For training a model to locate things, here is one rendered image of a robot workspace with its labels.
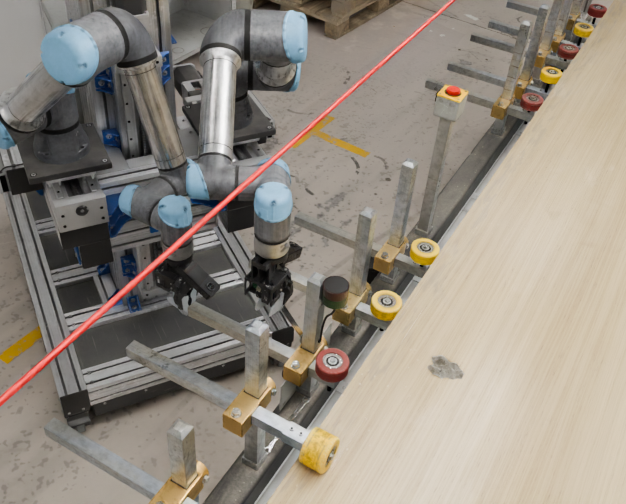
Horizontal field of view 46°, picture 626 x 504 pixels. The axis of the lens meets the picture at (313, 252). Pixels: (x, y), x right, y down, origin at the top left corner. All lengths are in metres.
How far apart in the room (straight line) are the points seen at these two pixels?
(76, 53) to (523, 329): 1.23
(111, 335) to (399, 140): 2.10
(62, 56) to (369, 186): 2.40
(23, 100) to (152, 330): 1.16
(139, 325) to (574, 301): 1.53
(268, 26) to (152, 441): 1.56
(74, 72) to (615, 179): 1.71
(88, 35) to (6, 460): 1.61
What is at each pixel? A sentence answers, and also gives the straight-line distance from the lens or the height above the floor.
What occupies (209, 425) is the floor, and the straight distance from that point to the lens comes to 2.77.
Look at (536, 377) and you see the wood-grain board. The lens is 1.87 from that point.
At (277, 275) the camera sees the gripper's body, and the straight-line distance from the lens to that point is 1.62.
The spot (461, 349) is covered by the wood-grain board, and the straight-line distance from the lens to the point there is 1.87.
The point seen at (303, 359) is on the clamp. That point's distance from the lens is 1.82.
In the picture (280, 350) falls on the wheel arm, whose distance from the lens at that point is 1.85.
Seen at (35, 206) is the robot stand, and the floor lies 0.21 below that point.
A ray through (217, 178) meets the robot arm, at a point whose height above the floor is 1.33.
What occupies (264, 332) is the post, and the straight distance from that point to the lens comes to 1.48.
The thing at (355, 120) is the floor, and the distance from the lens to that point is 4.34.
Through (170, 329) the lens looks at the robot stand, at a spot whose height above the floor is 0.21.
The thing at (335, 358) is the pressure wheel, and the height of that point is 0.91.
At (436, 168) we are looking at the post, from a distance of 2.31.
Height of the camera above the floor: 2.26
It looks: 42 degrees down
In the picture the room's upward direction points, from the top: 5 degrees clockwise
